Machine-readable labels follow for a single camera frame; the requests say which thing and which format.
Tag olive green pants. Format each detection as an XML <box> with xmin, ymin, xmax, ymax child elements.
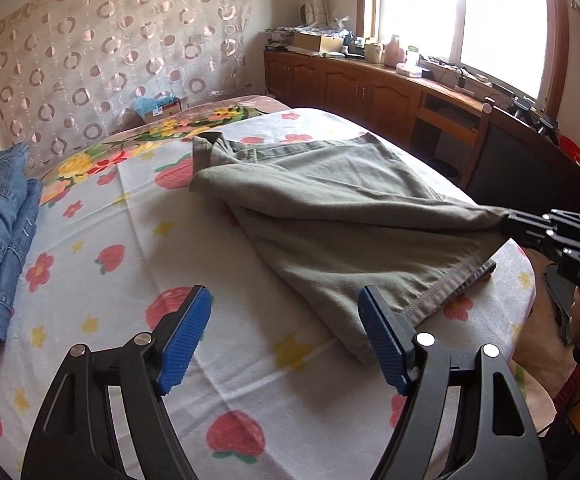
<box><xmin>189</xmin><ymin>130</ymin><xmax>508</xmax><ymax>366</ymax></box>

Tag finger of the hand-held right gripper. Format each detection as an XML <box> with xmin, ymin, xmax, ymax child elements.
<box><xmin>501</xmin><ymin>211</ymin><xmax>580</xmax><ymax>242</ymax></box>
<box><xmin>507</xmin><ymin>230</ymin><xmax>578</xmax><ymax>263</ymax></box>

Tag open cardboard box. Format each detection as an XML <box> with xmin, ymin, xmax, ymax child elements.
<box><xmin>292</xmin><ymin>30</ymin><xmax>345</xmax><ymax>56</ymax></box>

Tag strawberry print bed sheet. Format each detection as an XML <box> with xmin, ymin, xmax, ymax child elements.
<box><xmin>0</xmin><ymin>107</ymin><xmax>538</xmax><ymax>480</ymax></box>

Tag circle pattern sheer curtain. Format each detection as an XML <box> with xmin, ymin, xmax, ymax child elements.
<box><xmin>0</xmin><ymin>0</ymin><xmax>255</xmax><ymax>168</ymax></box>

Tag wooden cabinet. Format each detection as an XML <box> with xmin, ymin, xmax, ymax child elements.
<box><xmin>262</xmin><ymin>47</ymin><xmax>580</xmax><ymax>191</ymax></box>

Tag cardboard box with blue cloth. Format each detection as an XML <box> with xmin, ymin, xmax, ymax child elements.
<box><xmin>134</xmin><ymin>95</ymin><xmax>183</xmax><ymax>123</ymax></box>

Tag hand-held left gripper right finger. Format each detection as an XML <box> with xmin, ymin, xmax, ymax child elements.
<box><xmin>357</xmin><ymin>285</ymin><xmax>553</xmax><ymax>480</ymax></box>

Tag dark chair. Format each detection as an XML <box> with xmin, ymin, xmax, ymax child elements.
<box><xmin>462</xmin><ymin>102</ymin><xmax>580</xmax><ymax>211</ymax></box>

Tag wooden framed window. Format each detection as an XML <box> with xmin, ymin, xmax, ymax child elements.
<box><xmin>357</xmin><ymin>0</ymin><xmax>571</xmax><ymax>106</ymax></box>

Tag pink bottle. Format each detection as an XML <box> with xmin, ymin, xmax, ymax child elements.
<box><xmin>385</xmin><ymin>35</ymin><xmax>405</xmax><ymax>67</ymax></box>

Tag floral blanket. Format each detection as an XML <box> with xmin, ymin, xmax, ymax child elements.
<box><xmin>37</xmin><ymin>94</ymin><xmax>291</xmax><ymax>208</ymax></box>

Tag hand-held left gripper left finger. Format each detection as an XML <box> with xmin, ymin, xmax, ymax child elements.
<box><xmin>20</xmin><ymin>284</ymin><xmax>213</xmax><ymax>480</ymax></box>

